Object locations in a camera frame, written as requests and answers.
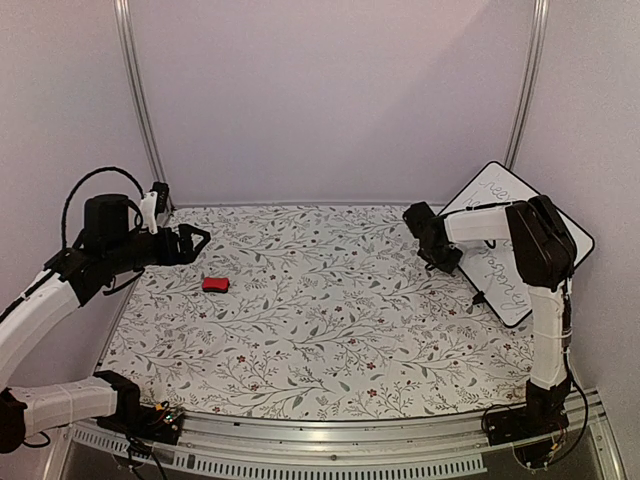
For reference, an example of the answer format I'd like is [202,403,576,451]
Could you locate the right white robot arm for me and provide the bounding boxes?
[402,195,577,400]

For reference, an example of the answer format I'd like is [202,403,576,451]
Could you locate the aluminium front rail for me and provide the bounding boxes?
[44,389,627,479]

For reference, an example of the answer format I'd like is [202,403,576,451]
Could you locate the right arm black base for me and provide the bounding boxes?
[481,379,571,470]

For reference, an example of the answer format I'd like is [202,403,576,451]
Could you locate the right aluminium frame post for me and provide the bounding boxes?
[504,0,550,171]

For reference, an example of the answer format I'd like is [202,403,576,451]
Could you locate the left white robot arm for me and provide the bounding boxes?
[1,191,211,453]

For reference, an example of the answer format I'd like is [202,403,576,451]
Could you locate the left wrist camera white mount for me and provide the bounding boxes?
[139,182,169,235]

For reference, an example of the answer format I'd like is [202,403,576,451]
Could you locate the red whiteboard eraser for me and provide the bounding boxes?
[201,277,230,293]

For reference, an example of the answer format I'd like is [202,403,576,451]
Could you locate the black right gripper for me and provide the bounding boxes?
[417,241,463,275]

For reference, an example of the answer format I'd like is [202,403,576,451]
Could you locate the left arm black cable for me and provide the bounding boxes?
[60,166,146,251]

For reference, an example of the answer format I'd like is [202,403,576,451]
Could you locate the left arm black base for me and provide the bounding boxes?
[94,370,184,445]

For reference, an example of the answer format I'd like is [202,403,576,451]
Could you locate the left aluminium frame post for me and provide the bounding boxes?
[113,0,169,183]

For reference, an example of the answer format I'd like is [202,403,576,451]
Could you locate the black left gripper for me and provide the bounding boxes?
[106,223,211,275]

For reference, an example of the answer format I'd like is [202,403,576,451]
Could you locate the aluminium frame post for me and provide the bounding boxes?
[113,0,169,183]
[504,0,550,171]

